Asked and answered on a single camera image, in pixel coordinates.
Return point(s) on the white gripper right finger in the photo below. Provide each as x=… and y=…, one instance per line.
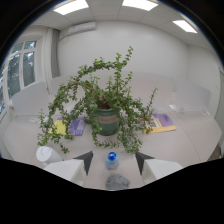
x=156, y=168

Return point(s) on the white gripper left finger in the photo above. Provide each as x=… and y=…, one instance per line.
x=71, y=169

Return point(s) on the purple and yellow book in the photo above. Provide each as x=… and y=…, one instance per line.
x=75, y=127

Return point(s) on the orange and purple book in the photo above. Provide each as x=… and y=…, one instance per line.
x=161, y=122

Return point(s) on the white round container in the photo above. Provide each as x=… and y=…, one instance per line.
x=46, y=155

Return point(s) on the grey crumpled cloth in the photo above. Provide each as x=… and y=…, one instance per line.
x=117, y=182

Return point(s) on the blue capped small bottle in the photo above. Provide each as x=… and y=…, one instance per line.
x=112, y=161

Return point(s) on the green ceramic plant pot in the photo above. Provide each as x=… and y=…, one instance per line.
x=108, y=122

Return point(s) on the green leafy potted plant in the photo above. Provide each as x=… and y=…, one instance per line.
x=100, y=96

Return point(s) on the clear acrylic divider panel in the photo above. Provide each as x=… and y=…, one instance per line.
x=190, y=96

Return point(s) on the white desk divider panel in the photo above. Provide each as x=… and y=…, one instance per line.
x=29, y=99

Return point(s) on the grey curtain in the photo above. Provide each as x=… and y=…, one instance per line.
x=55, y=53

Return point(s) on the rectangular ceiling light panel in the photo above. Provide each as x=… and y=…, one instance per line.
x=71, y=6
x=140, y=4
x=185, y=26

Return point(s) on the window with white frame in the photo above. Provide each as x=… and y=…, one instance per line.
x=19, y=68

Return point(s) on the white wall air conditioner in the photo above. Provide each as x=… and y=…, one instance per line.
x=77, y=30

